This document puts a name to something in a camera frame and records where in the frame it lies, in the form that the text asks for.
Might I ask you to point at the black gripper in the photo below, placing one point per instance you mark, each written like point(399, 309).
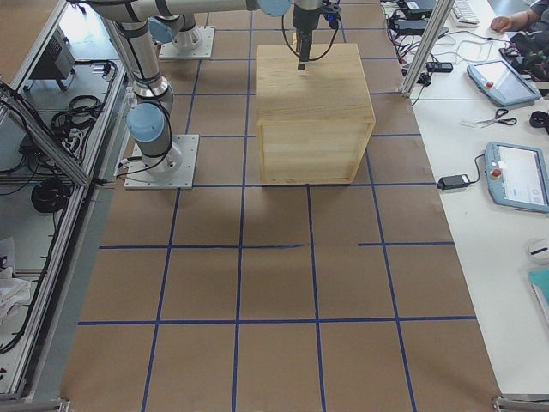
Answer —
point(304, 20)

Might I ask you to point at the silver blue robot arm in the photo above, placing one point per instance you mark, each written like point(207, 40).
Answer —
point(149, 121)

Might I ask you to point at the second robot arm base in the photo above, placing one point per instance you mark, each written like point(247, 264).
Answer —
point(164, 28)

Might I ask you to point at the wooden drawer cabinet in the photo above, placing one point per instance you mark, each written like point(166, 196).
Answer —
point(313, 125)

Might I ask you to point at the person's hand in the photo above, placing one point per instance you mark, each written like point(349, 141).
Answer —
point(513, 23)

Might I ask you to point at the white keyboard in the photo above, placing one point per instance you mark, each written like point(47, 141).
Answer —
point(462, 15)

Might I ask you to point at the upper teach pendant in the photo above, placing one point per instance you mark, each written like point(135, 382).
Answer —
point(501, 83)

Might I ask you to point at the teach pendant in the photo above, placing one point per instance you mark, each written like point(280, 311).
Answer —
point(517, 176)
point(501, 83)

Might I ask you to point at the black power adapter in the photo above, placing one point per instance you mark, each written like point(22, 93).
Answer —
point(452, 182)

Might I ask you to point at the black scissors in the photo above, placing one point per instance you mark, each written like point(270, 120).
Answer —
point(498, 118)

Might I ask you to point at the lower teach pendant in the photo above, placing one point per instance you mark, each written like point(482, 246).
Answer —
point(517, 176)

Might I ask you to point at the black electronics box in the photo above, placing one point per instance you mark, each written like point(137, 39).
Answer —
point(56, 62)

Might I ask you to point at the teal notebook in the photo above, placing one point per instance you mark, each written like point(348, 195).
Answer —
point(538, 280)

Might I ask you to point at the aluminium frame post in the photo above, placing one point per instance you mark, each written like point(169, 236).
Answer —
point(438, 17)

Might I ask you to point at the aluminium side frame rail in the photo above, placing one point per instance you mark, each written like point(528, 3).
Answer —
point(41, 239)

